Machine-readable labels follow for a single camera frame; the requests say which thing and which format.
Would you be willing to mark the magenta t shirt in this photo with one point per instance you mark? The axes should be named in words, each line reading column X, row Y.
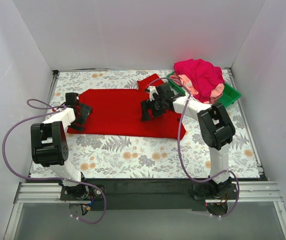
column 197, row 68

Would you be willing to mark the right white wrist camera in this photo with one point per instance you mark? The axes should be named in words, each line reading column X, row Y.
column 151, row 90

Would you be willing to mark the red t shirt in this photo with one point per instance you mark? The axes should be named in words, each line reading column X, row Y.
column 118, row 112

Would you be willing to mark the green plastic tray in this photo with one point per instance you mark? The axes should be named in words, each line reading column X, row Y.
column 230, row 94

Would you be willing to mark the pink t shirt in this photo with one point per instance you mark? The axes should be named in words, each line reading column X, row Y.
column 202, row 89

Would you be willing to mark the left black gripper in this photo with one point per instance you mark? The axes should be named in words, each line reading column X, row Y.
column 83, row 114

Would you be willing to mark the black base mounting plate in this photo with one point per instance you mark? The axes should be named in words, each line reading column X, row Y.
column 160, row 193

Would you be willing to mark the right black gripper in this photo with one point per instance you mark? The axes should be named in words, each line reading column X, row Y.
column 149, row 108

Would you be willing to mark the aluminium frame rail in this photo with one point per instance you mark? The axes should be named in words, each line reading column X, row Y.
column 49, row 193

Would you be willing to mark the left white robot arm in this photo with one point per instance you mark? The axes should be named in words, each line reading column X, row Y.
column 50, row 148

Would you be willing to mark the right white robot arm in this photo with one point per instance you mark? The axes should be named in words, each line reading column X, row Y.
column 217, row 131

